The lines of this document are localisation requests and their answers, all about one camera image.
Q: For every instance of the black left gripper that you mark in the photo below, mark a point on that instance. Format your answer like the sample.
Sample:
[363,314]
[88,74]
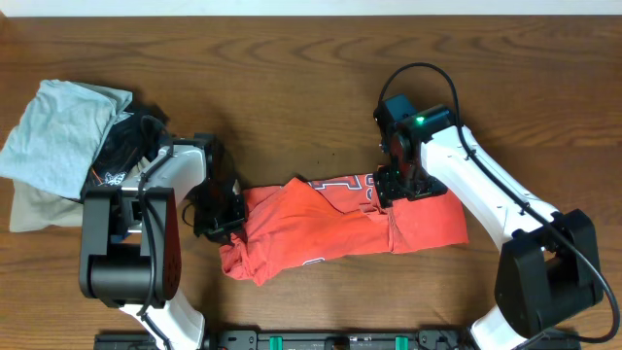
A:
[224,222]

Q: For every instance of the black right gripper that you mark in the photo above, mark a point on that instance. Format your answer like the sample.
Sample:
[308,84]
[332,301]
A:
[405,187]

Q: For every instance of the orange red t-shirt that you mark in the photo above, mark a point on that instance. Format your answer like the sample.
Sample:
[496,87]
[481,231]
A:
[302,223]

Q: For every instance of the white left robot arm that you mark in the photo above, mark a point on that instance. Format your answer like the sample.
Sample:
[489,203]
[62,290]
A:
[130,256]

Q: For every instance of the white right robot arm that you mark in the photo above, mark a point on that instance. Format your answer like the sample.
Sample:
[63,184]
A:
[549,268]

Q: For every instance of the black shirt with orange print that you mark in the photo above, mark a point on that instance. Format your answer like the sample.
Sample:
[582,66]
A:
[137,137]

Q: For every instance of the light blue folded shirt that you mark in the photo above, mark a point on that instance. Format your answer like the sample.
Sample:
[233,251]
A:
[60,134]

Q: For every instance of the beige folded shirt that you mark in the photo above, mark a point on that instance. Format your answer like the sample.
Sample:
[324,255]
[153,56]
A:
[52,203]

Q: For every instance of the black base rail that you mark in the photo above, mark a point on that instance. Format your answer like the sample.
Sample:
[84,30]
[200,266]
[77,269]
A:
[249,340]

